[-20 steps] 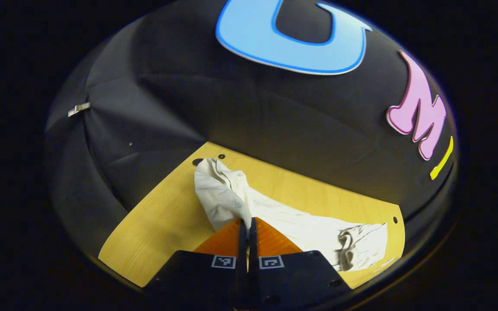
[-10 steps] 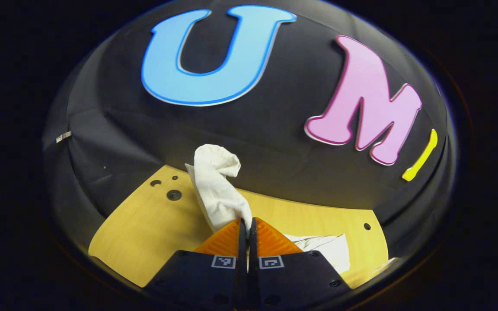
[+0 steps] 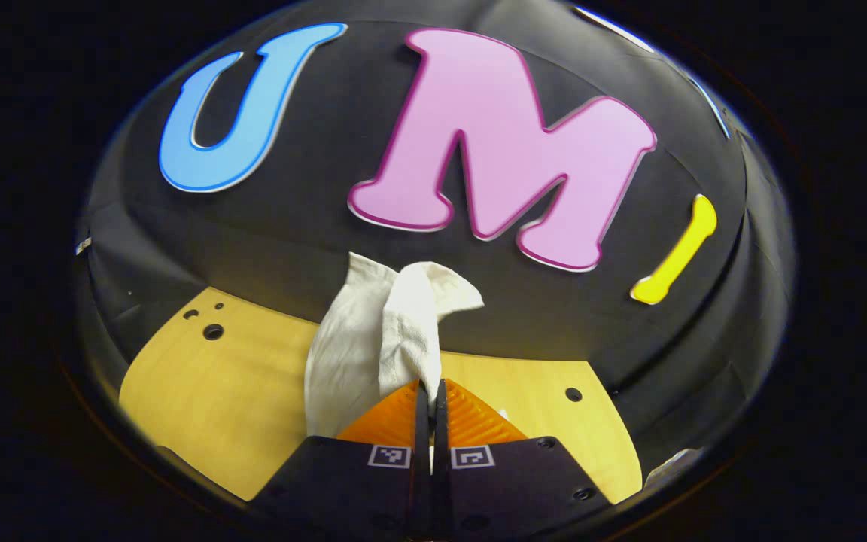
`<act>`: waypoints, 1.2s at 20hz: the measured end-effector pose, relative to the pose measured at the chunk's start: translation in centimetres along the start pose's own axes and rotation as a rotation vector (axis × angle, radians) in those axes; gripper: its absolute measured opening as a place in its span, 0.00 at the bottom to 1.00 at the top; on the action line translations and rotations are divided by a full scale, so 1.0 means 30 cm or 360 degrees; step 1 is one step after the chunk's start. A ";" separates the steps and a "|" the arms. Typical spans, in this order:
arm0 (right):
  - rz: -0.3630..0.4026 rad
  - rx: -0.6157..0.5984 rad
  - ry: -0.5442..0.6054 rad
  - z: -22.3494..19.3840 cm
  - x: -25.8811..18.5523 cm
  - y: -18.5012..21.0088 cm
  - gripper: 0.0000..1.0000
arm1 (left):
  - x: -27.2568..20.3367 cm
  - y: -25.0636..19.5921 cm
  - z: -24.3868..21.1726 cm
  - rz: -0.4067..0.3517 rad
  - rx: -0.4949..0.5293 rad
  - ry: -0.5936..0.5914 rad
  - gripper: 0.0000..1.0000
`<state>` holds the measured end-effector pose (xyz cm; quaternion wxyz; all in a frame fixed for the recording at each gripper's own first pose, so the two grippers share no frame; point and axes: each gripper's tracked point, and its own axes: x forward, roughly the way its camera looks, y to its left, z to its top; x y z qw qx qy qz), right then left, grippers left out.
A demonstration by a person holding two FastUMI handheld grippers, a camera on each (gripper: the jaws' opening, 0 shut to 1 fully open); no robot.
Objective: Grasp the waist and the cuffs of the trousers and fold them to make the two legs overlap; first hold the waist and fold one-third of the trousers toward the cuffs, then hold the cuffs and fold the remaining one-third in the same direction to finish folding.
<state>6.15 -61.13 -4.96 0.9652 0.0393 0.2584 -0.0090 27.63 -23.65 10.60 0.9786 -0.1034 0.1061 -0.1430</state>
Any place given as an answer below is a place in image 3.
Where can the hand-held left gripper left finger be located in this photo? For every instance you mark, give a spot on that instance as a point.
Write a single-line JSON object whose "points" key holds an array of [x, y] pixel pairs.
{"points": [[343, 489]]}

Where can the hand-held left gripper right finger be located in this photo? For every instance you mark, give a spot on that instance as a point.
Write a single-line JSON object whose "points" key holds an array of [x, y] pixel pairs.
{"points": [[524, 489]]}

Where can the white jeans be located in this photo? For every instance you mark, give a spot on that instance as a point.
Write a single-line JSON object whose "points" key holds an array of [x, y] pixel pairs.
{"points": [[351, 361]]}

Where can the black backdrop cloth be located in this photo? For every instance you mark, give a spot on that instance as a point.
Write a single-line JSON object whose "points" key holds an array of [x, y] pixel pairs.
{"points": [[290, 241]]}

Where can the white clip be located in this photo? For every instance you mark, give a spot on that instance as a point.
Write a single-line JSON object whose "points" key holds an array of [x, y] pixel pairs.
{"points": [[83, 245]]}

